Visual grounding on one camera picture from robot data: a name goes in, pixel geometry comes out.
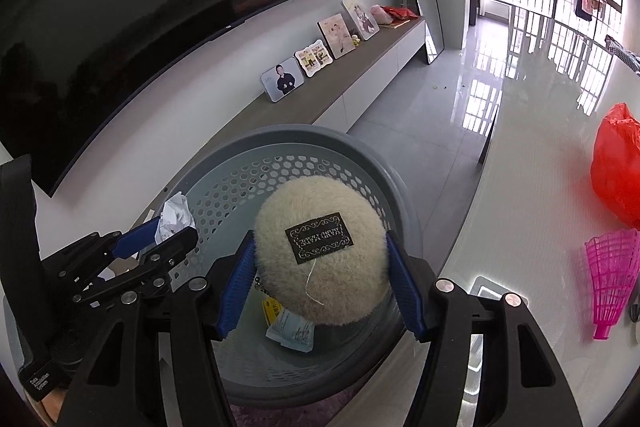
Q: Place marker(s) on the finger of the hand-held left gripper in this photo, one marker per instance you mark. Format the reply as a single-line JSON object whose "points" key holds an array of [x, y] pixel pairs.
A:
{"points": [[132, 243], [172, 244]]}

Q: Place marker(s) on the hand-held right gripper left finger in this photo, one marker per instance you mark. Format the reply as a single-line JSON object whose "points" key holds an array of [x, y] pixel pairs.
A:
{"points": [[235, 292]]}

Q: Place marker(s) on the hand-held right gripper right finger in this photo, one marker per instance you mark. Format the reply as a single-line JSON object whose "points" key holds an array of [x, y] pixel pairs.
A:
{"points": [[405, 292]]}

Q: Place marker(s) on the white paper ball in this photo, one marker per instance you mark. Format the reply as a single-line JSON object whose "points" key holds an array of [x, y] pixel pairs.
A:
{"points": [[175, 214]]}

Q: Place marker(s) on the white blue snack packet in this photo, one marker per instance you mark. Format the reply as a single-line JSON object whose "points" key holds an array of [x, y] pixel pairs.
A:
{"points": [[292, 332]]}

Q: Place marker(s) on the cream fluffy ball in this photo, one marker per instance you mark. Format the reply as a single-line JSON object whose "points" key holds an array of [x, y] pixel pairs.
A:
{"points": [[300, 207]]}

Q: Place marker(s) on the grey perforated plastic basket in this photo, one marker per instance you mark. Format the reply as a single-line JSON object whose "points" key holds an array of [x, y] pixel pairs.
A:
{"points": [[310, 157]]}

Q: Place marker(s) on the purple fluffy stool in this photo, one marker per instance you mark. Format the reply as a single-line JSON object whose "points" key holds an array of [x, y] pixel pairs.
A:
{"points": [[300, 417]]}

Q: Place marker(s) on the pink plastic shuttlecock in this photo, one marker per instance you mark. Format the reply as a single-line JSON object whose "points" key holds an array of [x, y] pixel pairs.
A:
{"points": [[612, 277]]}

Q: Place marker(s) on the long television cabinet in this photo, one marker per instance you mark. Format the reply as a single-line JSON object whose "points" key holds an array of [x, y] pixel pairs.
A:
{"points": [[350, 72]]}

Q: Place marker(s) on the red plastic bag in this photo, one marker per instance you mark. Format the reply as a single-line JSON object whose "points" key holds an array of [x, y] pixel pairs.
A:
{"points": [[617, 167]]}

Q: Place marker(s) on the pink plush toy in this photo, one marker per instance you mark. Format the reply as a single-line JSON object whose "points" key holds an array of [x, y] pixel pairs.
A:
{"points": [[381, 14]]}

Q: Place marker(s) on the red cloth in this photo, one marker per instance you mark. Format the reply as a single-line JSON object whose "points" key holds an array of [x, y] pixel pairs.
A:
{"points": [[400, 12]]}

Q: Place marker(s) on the checkered cloth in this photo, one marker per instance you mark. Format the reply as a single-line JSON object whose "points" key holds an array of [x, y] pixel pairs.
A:
{"points": [[625, 54]]}

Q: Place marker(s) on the hanging purple garment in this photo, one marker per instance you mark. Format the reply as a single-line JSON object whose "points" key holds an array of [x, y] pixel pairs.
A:
{"points": [[582, 7]]}

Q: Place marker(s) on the photo frame with dark suit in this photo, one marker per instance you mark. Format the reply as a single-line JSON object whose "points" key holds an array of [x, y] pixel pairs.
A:
{"points": [[282, 79]]}

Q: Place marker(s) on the black wall television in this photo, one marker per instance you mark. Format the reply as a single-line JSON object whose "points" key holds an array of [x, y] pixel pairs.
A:
{"points": [[125, 32]]}

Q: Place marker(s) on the scalloped white photo frame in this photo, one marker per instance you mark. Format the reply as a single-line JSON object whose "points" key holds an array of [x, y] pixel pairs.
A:
{"points": [[314, 59]]}

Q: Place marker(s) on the square baby photo frame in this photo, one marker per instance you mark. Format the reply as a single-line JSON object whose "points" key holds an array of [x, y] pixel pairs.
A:
{"points": [[336, 36]]}

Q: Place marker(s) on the tilted child photo frame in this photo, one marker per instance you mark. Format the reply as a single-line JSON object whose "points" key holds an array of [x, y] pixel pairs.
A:
{"points": [[362, 19]]}

